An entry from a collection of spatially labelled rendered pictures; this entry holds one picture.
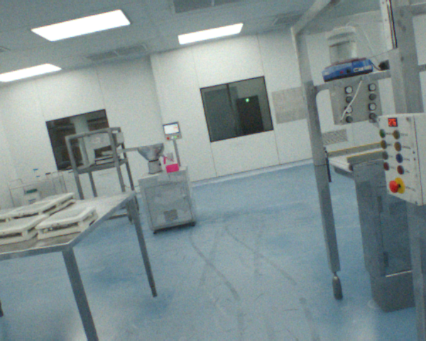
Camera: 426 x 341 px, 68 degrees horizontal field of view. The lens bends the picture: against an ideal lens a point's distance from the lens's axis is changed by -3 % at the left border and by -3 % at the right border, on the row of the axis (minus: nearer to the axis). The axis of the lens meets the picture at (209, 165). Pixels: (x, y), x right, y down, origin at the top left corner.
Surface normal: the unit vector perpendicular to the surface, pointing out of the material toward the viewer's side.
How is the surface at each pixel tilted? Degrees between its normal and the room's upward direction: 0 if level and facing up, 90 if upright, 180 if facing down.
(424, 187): 90
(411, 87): 90
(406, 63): 90
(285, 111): 90
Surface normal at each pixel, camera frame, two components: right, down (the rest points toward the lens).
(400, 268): 0.01, 0.14
